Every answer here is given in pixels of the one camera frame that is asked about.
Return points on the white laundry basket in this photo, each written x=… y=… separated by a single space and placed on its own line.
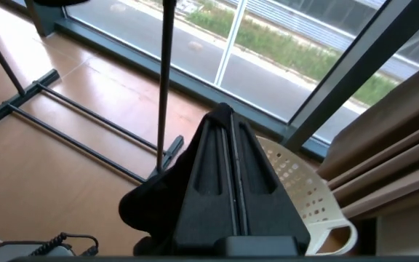
x=304 y=182

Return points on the black clothes rack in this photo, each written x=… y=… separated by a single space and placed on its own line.
x=164 y=72

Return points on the black garment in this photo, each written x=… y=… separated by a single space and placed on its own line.
x=158 y=203

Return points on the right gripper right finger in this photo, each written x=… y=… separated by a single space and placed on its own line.
x=267 y=214

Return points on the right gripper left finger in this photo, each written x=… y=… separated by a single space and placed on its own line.
x=209 y=214

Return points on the window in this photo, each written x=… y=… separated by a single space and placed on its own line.
x=358 y=65

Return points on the brown curtain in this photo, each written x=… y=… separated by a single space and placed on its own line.
x=395 y=127

